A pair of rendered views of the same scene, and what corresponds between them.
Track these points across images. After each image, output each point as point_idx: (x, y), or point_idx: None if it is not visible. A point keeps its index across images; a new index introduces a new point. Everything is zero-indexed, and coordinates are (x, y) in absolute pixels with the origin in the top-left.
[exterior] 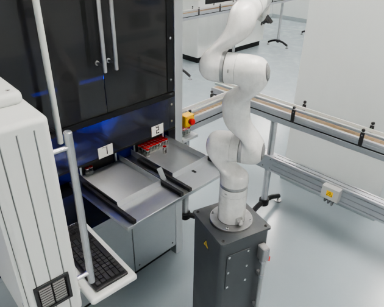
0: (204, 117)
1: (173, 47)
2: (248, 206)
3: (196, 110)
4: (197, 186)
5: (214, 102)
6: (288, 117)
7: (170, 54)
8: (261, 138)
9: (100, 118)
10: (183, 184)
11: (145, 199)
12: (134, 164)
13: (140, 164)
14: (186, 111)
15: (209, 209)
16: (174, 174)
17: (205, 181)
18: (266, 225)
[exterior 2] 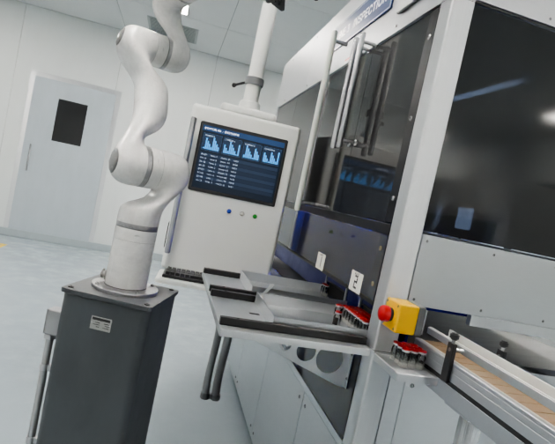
0: (489, 403)
1: (410, 136)
2: (120, 299)
3: (489, 367)
4: (214, 300)
5: None
6: None
7: (403, 149)
8: (122, 142)
9: (330, 213)
10: (226, 291)
11: (234, 285)
12: (310, 295)
13: None
14: (418, 306)
15: (162, 292)
16: (256, 295)
17: (218, 306)
18: (69, 285)
